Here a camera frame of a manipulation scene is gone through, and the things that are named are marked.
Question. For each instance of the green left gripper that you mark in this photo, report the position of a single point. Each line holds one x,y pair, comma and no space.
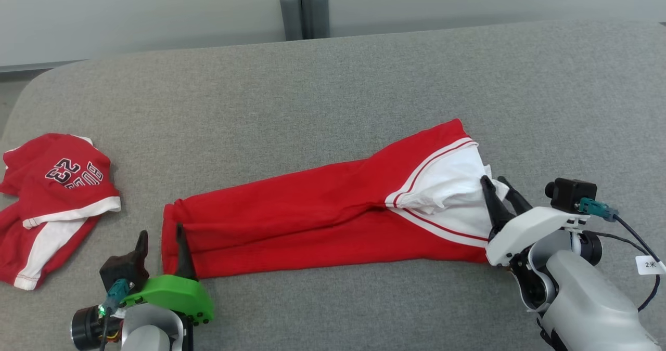
177,294

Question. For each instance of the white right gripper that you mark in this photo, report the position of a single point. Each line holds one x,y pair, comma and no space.
525,229

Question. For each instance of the red pants with white panels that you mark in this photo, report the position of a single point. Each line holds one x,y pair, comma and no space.
312,210

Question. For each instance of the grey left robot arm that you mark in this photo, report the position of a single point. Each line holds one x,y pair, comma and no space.
148,335

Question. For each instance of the red jersey shirt number 23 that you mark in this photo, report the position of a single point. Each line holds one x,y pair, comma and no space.
57,195

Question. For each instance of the grey fabric sofa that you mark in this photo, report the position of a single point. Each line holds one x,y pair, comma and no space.
333,91

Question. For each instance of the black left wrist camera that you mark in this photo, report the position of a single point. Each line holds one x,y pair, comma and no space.
122,270

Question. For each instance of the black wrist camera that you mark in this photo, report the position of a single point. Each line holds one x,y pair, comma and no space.
572,194
122,270

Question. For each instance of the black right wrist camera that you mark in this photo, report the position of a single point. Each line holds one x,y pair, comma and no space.
572,194

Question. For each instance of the grey metal double post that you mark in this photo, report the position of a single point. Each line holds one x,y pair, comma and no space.
291,18

